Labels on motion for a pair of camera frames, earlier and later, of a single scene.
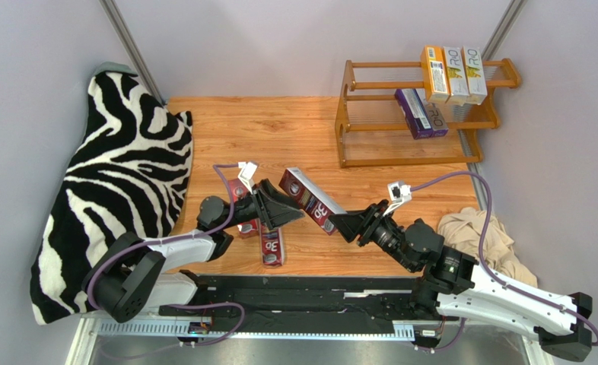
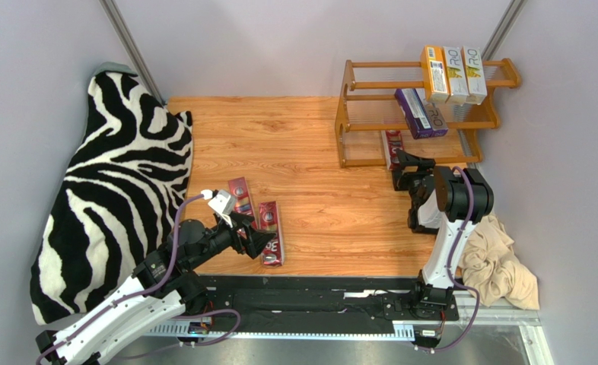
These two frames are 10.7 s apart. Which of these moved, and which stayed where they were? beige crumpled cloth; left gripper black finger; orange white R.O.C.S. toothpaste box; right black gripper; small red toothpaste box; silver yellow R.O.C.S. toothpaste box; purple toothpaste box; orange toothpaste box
Moved: right black gripper; left gripper black finger
Stayed: orange toothpaste box; beige crumpled cloth; orange white R.O.C.S. toothpaste box; small red toothpaste box; purple toothpaste box; silver yellow R.O.C.S. toothpaste box
